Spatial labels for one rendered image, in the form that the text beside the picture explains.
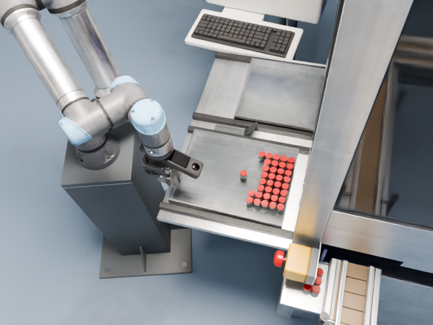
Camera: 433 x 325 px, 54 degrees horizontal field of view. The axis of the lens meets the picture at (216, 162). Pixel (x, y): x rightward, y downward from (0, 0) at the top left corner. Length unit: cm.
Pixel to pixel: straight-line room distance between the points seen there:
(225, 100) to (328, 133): 84
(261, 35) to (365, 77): 121
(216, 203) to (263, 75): 52
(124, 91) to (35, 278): 148
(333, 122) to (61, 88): 68
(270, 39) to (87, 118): 94
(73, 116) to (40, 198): 151
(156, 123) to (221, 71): 63
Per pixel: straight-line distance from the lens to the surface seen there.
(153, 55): 293
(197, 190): 129
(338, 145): 69
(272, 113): 143
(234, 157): 133
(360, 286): 116
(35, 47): 114
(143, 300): 214
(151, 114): 97
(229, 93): 149
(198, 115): 142
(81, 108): 106
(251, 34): 176
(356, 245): 106
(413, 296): 136
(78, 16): 127
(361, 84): 58
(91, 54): 131
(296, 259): 105
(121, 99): 105
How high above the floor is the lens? 203
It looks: 59 degrees down
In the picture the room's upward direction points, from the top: 9 degrees counter-clockwise
